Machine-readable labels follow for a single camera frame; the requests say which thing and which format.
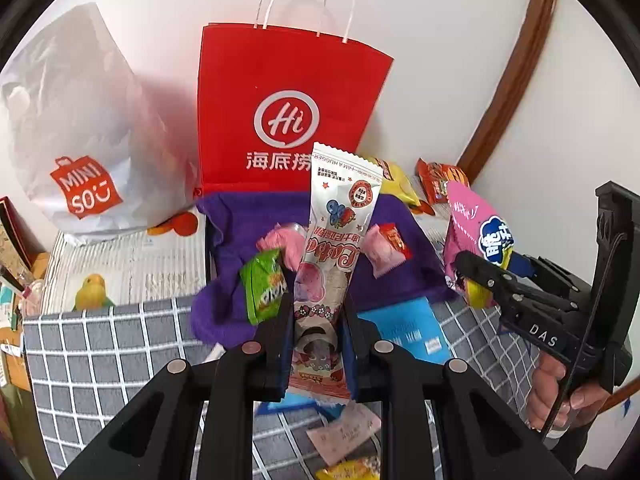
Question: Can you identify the long white wafer packet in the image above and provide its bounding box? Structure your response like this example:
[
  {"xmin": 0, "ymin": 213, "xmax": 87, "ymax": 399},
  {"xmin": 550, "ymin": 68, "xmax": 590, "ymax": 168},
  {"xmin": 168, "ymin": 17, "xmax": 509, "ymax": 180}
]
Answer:
[{"xmin": 287, "ymin": 141, "xmax": 385, "ymax": 406}]

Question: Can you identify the blue tissue pack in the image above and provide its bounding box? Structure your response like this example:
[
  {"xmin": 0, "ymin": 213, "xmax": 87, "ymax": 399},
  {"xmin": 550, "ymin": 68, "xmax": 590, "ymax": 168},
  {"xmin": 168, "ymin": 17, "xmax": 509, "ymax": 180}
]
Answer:
[{"xmin": 356, "ymin": 296, "xmax": 453, "ymax": 367}]

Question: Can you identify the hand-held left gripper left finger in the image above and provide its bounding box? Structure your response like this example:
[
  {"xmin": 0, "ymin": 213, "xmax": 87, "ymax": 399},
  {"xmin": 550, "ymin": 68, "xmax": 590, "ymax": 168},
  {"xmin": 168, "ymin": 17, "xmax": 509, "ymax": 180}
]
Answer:
[{"xmin": 55, "ymin": 292, "xmax": 296, "ymax": 480}]

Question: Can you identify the yellow chip bag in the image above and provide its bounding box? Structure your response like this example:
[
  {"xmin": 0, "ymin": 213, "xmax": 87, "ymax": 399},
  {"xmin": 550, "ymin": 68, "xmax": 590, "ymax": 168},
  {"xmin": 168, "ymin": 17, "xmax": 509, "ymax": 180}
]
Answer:
[{"xmin": 360, "ymin": 155, "xmax": 423, "ymax": 208}]

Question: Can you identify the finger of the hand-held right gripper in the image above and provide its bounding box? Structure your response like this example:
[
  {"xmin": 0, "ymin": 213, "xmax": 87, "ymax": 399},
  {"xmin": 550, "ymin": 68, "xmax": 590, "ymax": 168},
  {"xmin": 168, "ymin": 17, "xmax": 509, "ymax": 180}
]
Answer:
[
  {"xmin": 512, "ymin": 254, "xmax": 582, "ymax": 305},
  {"xmin": 454, "ymin": 251, "xmax": 572, "ymax": 314}
]

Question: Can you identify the orange red chip bag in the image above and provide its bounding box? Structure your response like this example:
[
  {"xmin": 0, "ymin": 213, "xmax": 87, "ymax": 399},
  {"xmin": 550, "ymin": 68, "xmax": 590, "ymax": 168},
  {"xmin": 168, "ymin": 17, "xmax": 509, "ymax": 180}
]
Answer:
[{"xmin": 415, "ymin": 158, "xmax": 471, "ymax": 206}]

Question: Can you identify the white plastic bag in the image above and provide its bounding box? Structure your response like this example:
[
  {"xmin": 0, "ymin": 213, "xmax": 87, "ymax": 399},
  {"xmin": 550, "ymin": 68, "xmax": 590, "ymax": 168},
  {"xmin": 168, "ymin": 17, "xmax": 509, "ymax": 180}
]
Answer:
[{"xmin": 0, "ymin": 2, "xmax": 201, "ymax": 246}]

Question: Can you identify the red paper bag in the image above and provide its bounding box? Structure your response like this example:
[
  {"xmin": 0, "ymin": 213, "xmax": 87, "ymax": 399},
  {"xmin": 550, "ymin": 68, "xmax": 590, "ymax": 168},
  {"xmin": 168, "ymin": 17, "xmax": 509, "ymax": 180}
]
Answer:
[{"xmin": 194, "ymin": 0, "xmax": 395, "ymax": 196}]

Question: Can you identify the black cable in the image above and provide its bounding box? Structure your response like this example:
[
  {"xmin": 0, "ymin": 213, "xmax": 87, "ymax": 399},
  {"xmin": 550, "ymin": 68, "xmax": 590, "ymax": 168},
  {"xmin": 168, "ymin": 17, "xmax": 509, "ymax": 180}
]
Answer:
[{"xmin": 540, "ymin": 232, "xmax": 628, "ymax": 433}]

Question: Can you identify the green snack packet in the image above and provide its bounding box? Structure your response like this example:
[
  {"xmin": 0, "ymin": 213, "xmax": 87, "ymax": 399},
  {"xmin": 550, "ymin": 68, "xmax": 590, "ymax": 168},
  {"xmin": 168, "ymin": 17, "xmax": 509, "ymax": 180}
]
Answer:
[{"xmin": 239, "ymin": 250, "xmax": 293, "ymax": 326}]

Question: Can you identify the pink yellow snack packet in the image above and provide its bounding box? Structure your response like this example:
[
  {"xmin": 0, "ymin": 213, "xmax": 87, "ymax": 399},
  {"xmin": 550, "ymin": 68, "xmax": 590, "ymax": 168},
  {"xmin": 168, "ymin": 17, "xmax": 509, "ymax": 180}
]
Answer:
[{"xmin": 442, "ymin": 180, "xmax": 518, "ymax": 310}]

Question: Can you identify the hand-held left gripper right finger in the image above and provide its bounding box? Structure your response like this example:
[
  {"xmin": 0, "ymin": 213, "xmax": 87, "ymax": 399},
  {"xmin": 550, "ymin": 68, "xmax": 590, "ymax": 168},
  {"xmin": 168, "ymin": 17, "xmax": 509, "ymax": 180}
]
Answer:
[{"xmin": 340, "ymin": 294, "xmax": 576, "ymax": 480}]

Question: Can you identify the white pink snack packet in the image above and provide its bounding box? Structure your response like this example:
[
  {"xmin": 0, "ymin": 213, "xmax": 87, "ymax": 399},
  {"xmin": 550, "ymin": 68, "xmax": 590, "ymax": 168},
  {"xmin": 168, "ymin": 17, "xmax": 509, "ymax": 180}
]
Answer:
[{"xmin": 306, "ymin": 402, "xmax": 382, "ymax": 467}]

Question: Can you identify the person's right hand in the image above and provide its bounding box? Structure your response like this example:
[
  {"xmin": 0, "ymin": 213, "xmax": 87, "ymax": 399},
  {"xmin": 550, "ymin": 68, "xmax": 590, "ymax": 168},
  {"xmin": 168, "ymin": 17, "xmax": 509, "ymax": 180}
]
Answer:
[{"xmin": 526, "ymin": 355, "xmax": 612, "ymax": 436}]

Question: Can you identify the wooden nightstand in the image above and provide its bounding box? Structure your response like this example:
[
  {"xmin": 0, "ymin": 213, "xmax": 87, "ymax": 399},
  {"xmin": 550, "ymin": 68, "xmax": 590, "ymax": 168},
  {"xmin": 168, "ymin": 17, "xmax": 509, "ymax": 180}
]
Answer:
[{"xmin": 0, "ymin": 340, "xmax": 32, "ymax": 392}]

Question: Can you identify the brown wooden door frame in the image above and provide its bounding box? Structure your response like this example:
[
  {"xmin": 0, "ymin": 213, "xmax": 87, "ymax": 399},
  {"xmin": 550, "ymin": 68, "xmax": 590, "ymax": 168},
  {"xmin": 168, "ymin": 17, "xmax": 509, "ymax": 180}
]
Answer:
[{"xmin": 457, "ymin": 0, "xmax": 560, "ymax": 181}]

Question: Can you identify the purple towel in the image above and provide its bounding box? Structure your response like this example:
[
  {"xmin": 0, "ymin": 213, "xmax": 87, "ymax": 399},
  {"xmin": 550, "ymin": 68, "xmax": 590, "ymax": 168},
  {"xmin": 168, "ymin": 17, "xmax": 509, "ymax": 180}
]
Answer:
[{"xmin": 191, "ymin": 189, "xmax": 458, "ymax": 348}]

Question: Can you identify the pale pink snack packet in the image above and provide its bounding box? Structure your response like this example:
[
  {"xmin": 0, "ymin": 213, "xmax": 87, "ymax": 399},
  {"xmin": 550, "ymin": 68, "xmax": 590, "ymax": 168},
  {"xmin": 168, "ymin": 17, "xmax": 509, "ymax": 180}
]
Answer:
[{"xmin": 364, "ymin": 226, "xmax": 407, "ymax": 279}]

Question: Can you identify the grey checked blanket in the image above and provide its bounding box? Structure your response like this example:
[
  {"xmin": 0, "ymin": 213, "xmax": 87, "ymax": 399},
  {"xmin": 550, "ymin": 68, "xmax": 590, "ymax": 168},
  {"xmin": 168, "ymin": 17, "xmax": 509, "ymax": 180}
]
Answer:
[{"xmin": 22, "ymin": 290, "xmax": 551, "ymax": 480}]

